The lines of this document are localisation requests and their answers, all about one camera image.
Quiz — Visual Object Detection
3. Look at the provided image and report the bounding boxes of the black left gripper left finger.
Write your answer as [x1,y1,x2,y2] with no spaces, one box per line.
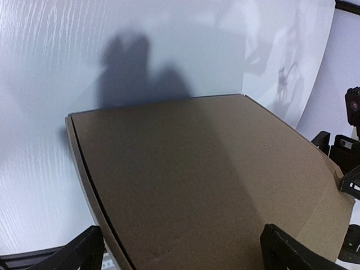
[30,226,105,270]

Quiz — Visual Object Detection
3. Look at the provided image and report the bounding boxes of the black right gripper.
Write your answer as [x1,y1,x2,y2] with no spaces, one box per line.
[311,131,359,264]

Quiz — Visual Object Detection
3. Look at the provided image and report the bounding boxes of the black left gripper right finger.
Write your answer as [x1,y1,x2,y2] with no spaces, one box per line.
[260,224,342,270]

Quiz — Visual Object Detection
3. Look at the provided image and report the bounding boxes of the brown cardboard paper box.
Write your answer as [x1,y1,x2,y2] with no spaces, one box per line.
[65,94,354,269]

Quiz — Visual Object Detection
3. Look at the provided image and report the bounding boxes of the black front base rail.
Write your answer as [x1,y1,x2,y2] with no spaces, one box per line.
[0,244,107,270]

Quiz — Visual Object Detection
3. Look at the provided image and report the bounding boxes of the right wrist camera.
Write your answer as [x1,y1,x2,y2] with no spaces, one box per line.
[345,87,360,127]

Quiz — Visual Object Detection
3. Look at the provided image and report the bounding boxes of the black enclosure frame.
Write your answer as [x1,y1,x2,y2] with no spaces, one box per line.
[335,0,359,15]

